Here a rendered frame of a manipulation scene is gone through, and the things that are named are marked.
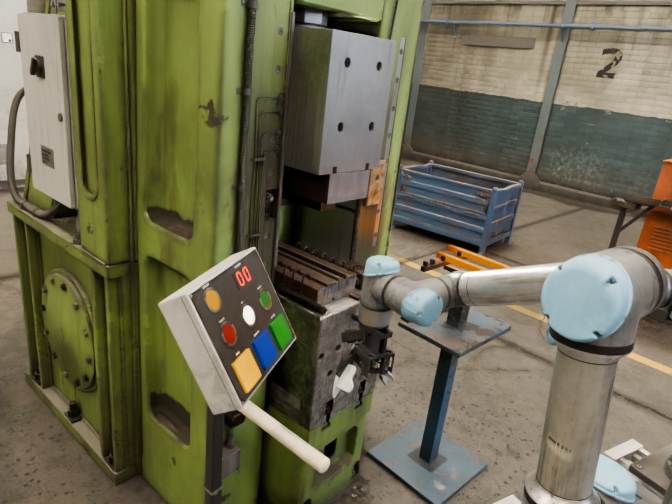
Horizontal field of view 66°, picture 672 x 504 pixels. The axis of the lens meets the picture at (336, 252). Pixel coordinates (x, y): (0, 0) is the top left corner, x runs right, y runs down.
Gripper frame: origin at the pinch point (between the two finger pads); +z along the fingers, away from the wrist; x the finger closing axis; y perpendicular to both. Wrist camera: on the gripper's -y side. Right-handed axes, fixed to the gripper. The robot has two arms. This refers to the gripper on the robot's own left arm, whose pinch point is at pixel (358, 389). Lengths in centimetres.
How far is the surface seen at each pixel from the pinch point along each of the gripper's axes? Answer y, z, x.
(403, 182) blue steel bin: -352, 39, 288
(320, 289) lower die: -46.5, -4.6, 14.0
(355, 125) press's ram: -49, -57, 22
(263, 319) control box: -20.0, -12.3, -17.6
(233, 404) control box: -2.1, -3.0, -31.4
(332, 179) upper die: -46, -41, 14
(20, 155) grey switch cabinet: -571, 56, -71
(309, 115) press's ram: -50, -60, 6
